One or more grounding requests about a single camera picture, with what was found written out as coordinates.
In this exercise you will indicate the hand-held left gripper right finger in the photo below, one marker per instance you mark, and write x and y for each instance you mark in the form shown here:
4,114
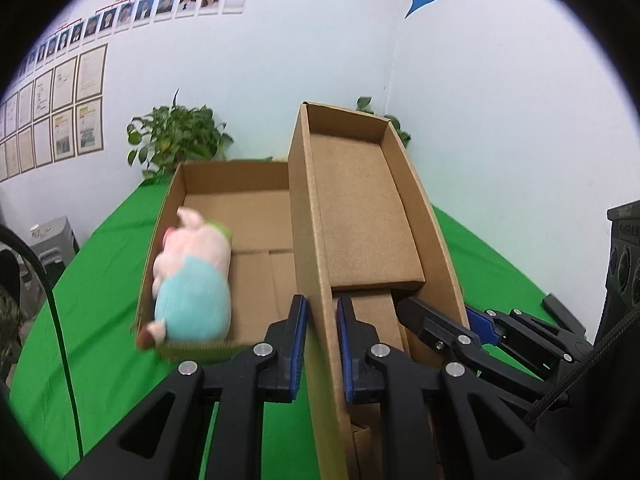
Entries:
345,355

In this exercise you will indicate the small plain cardboard box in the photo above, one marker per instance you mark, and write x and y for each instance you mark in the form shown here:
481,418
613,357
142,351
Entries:
360,200

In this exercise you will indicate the pink pig plush toy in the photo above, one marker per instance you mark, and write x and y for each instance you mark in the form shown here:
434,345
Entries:
195,285

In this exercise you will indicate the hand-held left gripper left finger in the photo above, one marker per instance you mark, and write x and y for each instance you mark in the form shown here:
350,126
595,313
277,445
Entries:
298,345

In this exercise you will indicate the group of framed wall certificates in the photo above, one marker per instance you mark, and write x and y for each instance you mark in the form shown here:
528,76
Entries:
65,130

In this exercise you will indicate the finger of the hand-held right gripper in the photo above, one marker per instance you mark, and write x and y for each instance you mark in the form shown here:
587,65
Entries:
530,330
435,327

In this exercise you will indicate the green potted plant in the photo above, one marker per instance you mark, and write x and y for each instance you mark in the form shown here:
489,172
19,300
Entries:
175,135
402,135

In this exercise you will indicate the white paper cup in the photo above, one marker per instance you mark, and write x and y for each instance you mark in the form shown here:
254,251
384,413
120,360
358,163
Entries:
34,231

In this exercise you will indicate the camouflage cloth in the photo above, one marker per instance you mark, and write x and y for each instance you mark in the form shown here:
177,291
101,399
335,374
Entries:
10,320

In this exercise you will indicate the green tablecloth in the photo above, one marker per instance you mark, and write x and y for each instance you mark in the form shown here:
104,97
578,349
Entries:
100,310

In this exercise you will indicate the grey stool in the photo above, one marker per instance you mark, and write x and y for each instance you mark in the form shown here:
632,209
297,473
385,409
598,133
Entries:
55,245

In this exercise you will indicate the row of wall portrait photos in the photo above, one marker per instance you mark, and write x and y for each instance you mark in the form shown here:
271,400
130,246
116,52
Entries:
187,1

